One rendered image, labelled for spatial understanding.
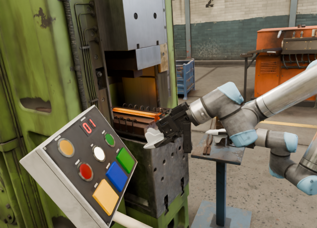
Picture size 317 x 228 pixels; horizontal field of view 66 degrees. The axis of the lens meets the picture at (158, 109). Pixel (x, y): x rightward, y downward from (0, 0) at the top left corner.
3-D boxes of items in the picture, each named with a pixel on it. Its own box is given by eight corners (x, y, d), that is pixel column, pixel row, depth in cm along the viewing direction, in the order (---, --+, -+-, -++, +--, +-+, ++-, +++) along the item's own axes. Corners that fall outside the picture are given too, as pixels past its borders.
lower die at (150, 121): (165, 126, 140) (164, 111, 137) (145, 140, 125) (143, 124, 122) (112, 116, 163) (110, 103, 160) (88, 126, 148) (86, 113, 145)
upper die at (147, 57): (161, 63, 129) (160, 44, 126) (137, 70, 113) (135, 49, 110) (104, 62, 152) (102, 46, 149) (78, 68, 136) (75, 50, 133)
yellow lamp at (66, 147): (78, 152, 68) (75, 138, 67) (63, 160, 65) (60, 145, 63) (70, 150, 70) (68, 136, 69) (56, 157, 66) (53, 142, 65)
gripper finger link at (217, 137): (207, 145, 108) (228, 143, 108) (206, 132, 106) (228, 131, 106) (205, 142, 111) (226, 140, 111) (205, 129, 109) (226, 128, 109)
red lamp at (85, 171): (96, 175, 70) (94, 162, 68) (84, 184, 66) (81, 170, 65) (89, 172, 72) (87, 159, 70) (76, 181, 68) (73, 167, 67)
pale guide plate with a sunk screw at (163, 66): (168, 69, 158) (166, 42, 153) (161, 72, 151) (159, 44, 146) (165, 69, 159) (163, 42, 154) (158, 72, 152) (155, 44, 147)
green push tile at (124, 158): (135, 162, 93) (123, 146, 91) (130, 173, 85) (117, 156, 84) (131, 164, 93) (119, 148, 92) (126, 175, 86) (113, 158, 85)
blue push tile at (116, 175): (128, 177, 83) (115, 160, 82) (122, 191, 76) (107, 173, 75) (124, 179, 84) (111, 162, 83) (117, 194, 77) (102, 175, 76)
